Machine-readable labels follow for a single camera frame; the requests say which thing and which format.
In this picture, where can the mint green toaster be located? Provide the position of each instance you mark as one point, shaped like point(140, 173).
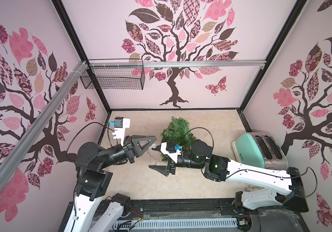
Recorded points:
point(260, 150)

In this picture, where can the left aluminium rail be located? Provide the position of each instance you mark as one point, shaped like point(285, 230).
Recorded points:
point(13, 160)

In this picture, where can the clear string lights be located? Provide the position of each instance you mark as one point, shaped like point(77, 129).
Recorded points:
point(153, 155)

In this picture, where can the aluminium rail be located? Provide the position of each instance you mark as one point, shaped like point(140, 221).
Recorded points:
point(13, 160)
point(179, 64)

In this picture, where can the black wire basket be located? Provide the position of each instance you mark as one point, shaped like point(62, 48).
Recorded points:
point(114, 74)

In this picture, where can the small green christmas tree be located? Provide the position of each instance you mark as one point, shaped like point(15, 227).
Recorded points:
point(177, 132)

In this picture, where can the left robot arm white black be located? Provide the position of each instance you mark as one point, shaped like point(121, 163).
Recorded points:
point(94, 181)

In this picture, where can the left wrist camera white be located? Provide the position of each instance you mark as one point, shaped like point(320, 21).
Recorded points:
point(120, 124)

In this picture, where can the back aluminium rail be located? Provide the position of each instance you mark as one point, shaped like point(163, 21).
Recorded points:
point(179, 64)

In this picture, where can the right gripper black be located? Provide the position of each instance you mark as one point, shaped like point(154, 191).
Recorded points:
point(170, 164)

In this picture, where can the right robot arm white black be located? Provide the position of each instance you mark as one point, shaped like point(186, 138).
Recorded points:
point(282, 188)

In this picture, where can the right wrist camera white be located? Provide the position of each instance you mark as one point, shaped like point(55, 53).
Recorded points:
point(169, 149)

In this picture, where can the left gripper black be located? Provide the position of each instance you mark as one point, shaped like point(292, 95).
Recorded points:
point(136, 148)

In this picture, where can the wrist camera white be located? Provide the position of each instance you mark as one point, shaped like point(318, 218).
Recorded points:
point(169, 149)
point(120, 124)

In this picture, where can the white slotted cable duct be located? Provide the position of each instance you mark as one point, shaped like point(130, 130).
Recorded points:
point(173, 225)

